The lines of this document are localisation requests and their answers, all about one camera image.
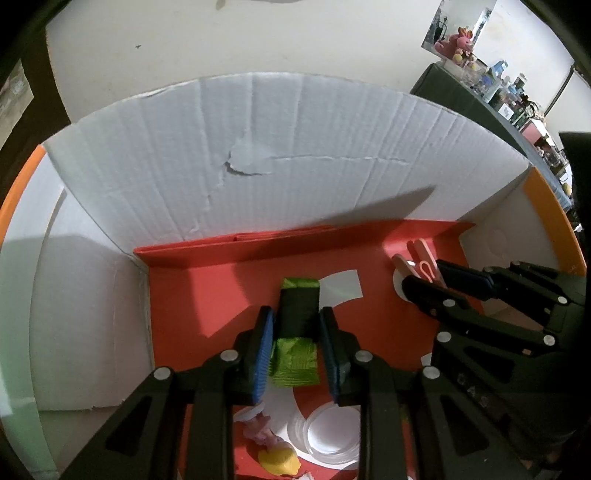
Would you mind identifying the pink toy figure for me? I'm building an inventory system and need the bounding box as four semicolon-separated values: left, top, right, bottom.
233;401;278;446

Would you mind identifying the beige hanging organizer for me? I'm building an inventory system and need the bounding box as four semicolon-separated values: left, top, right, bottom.
0;60;36;151

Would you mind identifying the wall mirror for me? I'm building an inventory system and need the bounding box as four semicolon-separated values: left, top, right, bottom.
420;0;498;59

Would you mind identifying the cluster of bottles and jars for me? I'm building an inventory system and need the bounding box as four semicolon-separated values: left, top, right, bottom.
466;58;574;185

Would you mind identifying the orange cardboard box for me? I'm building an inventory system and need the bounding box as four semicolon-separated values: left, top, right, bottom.
0;71;588;480

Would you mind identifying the yellow toy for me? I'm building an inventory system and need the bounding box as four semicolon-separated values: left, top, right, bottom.
257;443;301;476

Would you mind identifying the side table with dark cloth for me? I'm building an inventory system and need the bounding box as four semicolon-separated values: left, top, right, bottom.
410;62;578;217

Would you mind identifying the pink rabbit plush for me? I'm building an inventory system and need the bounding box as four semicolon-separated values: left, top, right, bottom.
434;27;476;70

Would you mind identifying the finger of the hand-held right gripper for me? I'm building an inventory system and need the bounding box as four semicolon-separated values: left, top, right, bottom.
401;276;557;371
435;260;587;332

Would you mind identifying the black and green brush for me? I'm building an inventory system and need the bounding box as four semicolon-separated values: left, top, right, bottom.
269;276;322;388

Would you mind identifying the dark brown door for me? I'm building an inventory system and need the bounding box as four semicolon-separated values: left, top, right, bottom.
0;41;71;158

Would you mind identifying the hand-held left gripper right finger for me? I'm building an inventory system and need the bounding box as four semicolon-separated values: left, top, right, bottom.
318;306;532;480

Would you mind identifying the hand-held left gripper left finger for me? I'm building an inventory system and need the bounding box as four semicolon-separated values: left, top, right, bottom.
60;305;277;480

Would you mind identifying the pink clothespin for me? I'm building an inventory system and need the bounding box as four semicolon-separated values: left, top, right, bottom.
392;237;445;283

